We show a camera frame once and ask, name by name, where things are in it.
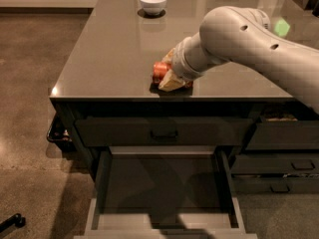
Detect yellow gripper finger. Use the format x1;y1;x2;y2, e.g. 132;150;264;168
159;70;185;92
161;49;174;64

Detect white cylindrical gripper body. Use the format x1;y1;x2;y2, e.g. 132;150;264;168
171;33;228;82

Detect red coke can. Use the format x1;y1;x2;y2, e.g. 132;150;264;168
153;62;192;88

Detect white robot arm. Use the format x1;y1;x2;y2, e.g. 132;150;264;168
159;6;319;113

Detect dark cabinet counter unit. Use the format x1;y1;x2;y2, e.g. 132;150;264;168
49;0;319;194

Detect dark top drawer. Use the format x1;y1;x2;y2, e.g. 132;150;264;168
75;117;253;147

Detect right middle drawer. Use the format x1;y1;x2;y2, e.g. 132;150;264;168
231;154;319;175

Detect open middle drawer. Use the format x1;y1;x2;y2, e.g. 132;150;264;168
74;147;258;239

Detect right upper drawer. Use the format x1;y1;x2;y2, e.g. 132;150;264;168
245;102;319;151

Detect right bottom drawer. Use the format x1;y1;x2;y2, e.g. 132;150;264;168
232;177;319;194

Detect white ceramic bowl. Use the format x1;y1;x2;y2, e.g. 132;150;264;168
139;0;167;16

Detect black object on floor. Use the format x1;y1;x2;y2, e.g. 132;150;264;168
0;213;26;236

